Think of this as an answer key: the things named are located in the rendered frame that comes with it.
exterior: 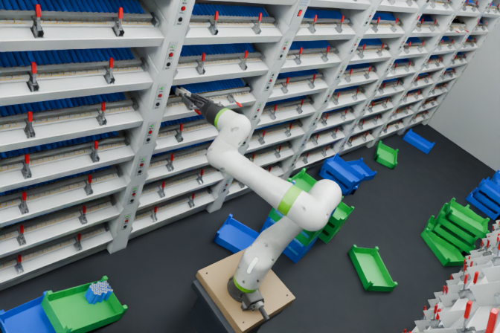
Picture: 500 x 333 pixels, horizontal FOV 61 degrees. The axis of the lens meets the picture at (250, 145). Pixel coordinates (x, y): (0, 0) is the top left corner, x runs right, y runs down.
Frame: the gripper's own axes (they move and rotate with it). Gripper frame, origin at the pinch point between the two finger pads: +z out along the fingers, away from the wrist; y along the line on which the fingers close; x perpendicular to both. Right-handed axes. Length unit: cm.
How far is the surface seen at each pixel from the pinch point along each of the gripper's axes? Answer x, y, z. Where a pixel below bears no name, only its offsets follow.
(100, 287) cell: 91, 38, -7
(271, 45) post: -21, -50, -3
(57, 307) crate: 91, 58, -7
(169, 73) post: -12.4, 13.6, -5.3
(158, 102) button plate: 0.6, 15.6, -3.2
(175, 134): 24.7, -4.1, 5.5
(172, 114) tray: 8.9, 5.7, -1.5
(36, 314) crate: 97, 64, -1
